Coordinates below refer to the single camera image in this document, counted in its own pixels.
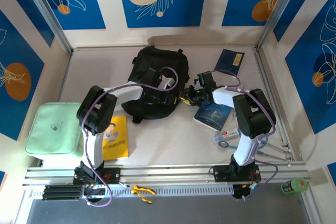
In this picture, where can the blue illustrated book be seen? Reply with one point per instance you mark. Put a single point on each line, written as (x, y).
(212, 116)

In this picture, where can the black backpack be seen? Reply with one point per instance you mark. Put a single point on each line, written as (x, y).
(152, 61)

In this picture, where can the navy book with yellow label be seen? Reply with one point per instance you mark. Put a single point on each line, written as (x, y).
(225, 60)

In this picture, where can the clear plastic pencil box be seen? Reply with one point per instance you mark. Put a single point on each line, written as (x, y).
(225, 134)

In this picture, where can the yellow paperback book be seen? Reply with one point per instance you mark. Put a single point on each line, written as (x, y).
(118, 140)

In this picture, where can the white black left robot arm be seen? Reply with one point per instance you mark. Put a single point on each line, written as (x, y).
(126, 91)

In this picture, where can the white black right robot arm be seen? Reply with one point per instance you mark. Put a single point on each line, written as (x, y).
(223, 98)

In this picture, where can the blue stethoscope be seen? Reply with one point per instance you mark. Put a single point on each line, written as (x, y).
(223, 144)

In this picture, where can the thin silver metal rod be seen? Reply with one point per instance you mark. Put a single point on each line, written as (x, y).
(278, 148)
(275, 157)

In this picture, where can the yellow clips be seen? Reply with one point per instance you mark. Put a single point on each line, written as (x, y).
(143, 192)

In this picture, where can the mint green zip pouch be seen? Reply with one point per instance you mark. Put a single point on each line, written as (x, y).
(52, 129)

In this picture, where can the green bottle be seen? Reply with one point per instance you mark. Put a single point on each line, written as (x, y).
(294, 186)

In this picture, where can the black ribbed block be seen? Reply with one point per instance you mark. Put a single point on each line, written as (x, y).
(61, 192)

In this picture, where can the aluminium front rail frame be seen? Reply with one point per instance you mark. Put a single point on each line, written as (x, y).
(170, 172)

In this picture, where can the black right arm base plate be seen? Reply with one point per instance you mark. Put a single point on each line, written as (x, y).
(221, 173)

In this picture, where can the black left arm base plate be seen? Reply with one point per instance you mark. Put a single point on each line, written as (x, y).
(113, 175)

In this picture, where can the aluminium corner post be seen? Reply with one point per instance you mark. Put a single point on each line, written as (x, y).
(47, 11)
(278, 9)

